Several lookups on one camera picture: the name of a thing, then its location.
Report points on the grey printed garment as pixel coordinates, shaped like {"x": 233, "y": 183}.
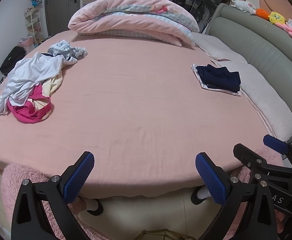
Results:
{"x": 61, "y": 47}

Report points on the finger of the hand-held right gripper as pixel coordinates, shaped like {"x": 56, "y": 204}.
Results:
{"x": 275, "y": 143}
{"x": 247, "y": 156}

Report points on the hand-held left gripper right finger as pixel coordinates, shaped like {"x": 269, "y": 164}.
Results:
{"x": 212, "y": 180}

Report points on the pink and cream garment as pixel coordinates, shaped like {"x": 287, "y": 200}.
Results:
{"x": 28, "y": 110}

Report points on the orange carrot plush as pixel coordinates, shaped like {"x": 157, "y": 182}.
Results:
{"x": 262, "y": 13}

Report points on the person's right foot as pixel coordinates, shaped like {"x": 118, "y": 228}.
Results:
{"x": 201, "y": 195}

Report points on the pink folded quilt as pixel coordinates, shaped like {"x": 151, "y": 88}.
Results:
{"x": 116, "y": 7}

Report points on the pale pink pillow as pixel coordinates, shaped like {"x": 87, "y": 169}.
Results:
{"x": 263, "y": 97}
{"x": 218, "y": 47}

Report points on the person's left foot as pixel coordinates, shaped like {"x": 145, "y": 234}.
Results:
{"x": 94, "y": 206}

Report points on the white rabbit plush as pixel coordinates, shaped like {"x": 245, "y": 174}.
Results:
{"x": 243, "y": 5}

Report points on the pink fluffy rug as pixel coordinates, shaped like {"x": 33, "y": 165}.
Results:
{"x": 11, "y": 187}

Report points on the small patterned garment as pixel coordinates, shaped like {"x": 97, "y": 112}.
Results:
{"x": 80, "y": 52}

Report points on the yellow plush toy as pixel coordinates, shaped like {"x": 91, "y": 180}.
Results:
{"x": 277, "y": 17}

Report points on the white t-shirt navy trim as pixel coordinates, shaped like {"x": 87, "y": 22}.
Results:
{"x": 31, "y": 72}

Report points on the pink plush toy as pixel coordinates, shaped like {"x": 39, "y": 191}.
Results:
{"x": 290, "y": 28}

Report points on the black bag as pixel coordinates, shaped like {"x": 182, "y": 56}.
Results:
{"x": 12, "y": 60}

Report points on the grey door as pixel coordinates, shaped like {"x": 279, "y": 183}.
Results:
{"x": 61, "y": 5}

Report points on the white shelf rack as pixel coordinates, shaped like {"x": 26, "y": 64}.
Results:
{"x": 32, "y": 25}

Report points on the person's foot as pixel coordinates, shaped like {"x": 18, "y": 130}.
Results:
{"x": 201, "y": 195}
{"x": 94, "y": 206}

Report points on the pink bed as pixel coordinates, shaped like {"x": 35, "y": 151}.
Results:
{"x": 136, "y": 105}

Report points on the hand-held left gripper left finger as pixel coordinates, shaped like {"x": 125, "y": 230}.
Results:
{"x": 78, "y": 177}

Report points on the grey-green padded headboard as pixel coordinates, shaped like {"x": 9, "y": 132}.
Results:
{"x": 255, "y": 35}

